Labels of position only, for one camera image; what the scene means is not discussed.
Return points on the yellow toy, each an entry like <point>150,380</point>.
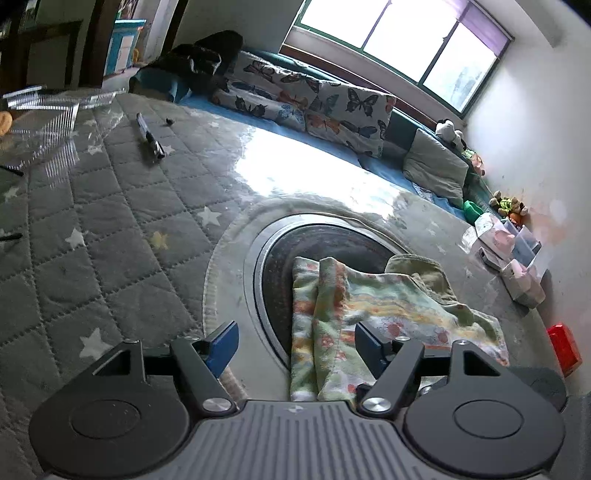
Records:
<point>136,56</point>

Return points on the dark wooden side table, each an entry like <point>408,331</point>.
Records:
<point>51,50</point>

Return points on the clear printed storage box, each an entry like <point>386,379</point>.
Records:
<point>526,244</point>

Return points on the brown bread roll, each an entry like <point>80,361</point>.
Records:
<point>5,123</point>

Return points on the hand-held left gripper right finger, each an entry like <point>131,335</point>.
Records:
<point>369,346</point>

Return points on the purple window blind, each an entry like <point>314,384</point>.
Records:
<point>487,27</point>

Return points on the clear plastic tray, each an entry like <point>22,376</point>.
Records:
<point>46,124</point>

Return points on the butterfly print pillow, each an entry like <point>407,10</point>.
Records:
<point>258,108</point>
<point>351,115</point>
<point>277,76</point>

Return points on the brown plush toy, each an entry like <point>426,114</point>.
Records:
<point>508,203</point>

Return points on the grey flat device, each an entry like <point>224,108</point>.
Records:
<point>490,258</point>

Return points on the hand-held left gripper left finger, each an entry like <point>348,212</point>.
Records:
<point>224,344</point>

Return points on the pastel patterned baby garment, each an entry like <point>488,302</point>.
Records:
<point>369,295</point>

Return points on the green plastic basin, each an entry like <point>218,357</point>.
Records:
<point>472,210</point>

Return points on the green framed window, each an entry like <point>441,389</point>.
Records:
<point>392,32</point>

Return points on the grey pillow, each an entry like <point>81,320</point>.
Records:
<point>436,166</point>

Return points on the rimless eyeglasses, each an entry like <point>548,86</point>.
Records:
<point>11,170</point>

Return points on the teal blue sofa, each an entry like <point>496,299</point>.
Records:
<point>397,134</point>

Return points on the red small box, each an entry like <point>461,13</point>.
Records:
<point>564,348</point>

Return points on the dark wooden door frame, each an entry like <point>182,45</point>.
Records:
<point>99,41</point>

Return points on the blue white toy cabinet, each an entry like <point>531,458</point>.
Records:
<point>124,46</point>

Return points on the panda plush toy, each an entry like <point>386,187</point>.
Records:
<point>450,134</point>

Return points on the pink white tissue box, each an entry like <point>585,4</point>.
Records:
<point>524,284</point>
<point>496,235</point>

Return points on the pink plush toy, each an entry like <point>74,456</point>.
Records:
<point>476,164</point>

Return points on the black clothing pile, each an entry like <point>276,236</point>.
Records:
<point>194,60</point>

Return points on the black clear pen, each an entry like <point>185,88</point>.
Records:
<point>150,136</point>

